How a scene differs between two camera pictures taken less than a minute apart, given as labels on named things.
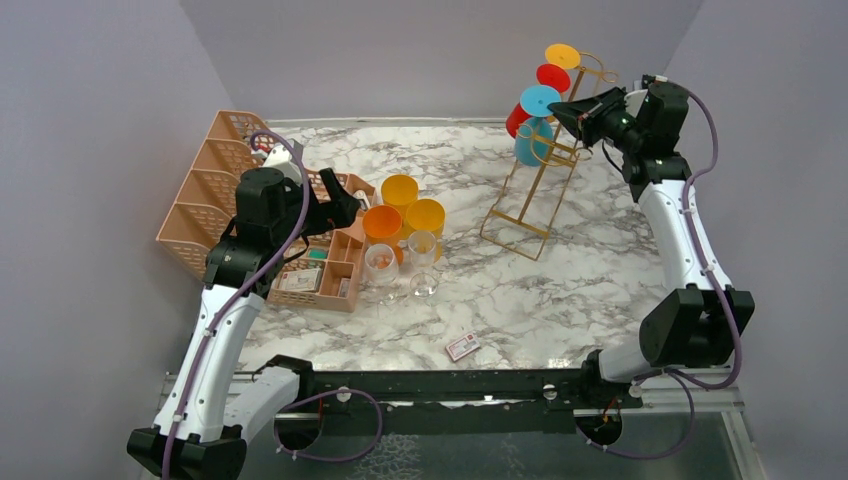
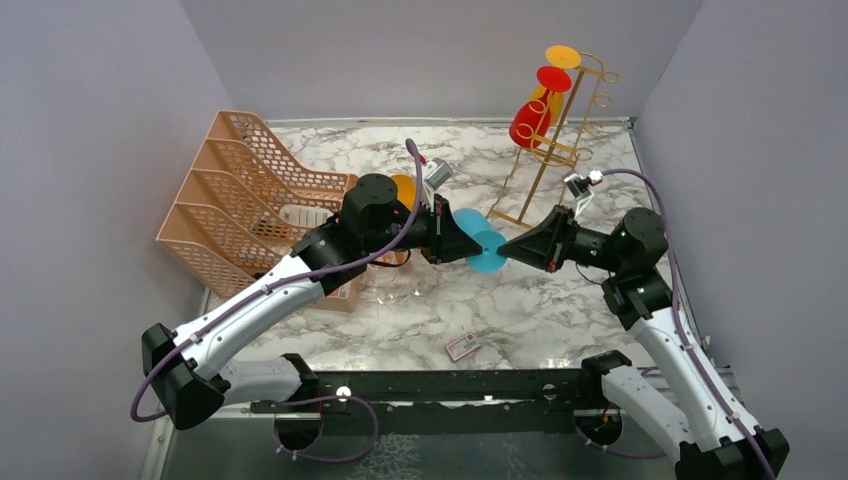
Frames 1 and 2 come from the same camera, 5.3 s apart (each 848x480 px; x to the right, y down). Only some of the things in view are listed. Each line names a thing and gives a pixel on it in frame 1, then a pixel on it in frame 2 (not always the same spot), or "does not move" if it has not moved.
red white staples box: [463, 347] does not move
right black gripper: [585, 114] -> [546, 245]
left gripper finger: [348, 213] -> [455, 243]
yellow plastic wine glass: [399, 190] does not move
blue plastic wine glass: [534, 136] -> [476, 223]
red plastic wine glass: [550, 75] does not move
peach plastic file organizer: [326, 271] does not move
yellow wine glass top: [564, 55] does not move
